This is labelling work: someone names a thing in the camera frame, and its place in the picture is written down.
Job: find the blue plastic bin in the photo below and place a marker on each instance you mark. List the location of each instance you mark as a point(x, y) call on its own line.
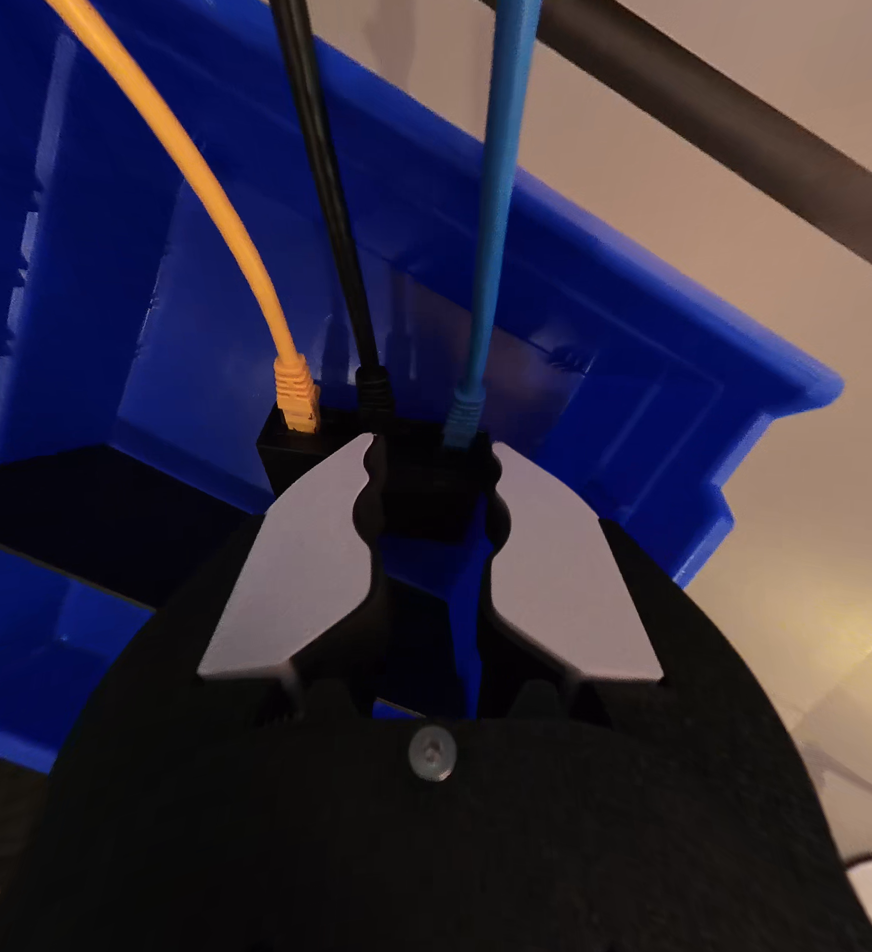
point(629, 387)

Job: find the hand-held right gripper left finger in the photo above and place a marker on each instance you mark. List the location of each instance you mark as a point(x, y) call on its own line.
point(280, 595)

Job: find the black network switch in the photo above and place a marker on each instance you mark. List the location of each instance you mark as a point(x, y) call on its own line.
point(436, 484)

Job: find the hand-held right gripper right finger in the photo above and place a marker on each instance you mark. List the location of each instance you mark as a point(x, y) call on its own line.
point(585, 595)

